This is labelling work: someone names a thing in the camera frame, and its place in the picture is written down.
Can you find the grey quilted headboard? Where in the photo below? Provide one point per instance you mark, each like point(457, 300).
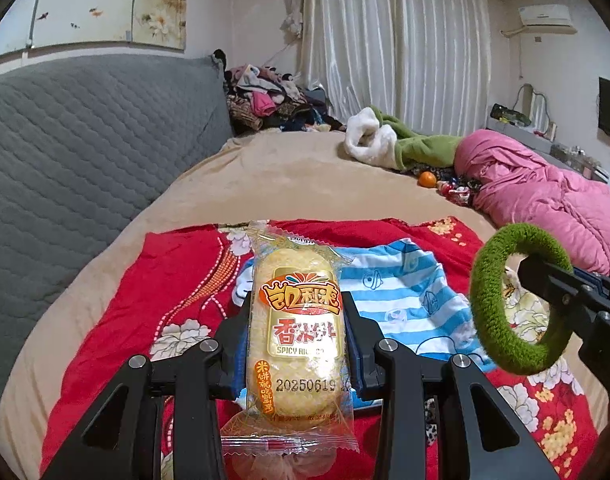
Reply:
point(85, 160)

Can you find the red white patterned small bag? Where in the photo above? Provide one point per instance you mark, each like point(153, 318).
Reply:
point(455, 192)

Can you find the white green plush garment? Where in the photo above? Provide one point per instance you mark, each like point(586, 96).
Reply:
point(370, 145)

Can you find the yellow rice cracker packet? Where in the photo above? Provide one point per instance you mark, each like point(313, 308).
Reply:
point(295, 340)

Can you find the wavy framed mirror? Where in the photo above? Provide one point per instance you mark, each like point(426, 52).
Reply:
point(540, 107)

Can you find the white air conditioner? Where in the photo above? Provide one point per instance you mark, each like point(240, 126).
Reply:
point(545, 15)

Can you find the floral wall poster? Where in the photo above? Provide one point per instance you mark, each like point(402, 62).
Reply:
point(110, 0)

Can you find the pile of clothes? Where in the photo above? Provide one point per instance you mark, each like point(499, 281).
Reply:
point(265, 95)

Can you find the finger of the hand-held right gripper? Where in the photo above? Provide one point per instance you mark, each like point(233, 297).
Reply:
point(605, 345)
point(550, 280)

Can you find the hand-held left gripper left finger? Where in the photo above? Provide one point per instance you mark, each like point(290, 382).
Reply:
point(240, 345)

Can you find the orange fruit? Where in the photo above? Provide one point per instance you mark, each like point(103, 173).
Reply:
point(427, 179)

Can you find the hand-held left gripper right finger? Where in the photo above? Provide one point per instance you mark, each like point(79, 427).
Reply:
point(357, 360)

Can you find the grey dresser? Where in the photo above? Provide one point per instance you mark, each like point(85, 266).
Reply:
point(560, 152)

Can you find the pink quilt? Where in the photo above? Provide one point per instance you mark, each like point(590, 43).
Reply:
point(535, 185)

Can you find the green fuzzy scrunchie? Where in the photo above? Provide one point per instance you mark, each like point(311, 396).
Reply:
point(485, 310)

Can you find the blue striped cartoon cloth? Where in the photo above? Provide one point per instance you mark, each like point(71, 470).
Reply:
point(400, 290)

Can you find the beige bed sheet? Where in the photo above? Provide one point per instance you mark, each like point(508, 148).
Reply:
point(285, 180)

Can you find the white pleated curtain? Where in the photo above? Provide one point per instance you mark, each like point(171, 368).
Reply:
point(395, 50)

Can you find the red floral cloth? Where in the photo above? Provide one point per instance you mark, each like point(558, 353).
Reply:
point(185, 280)

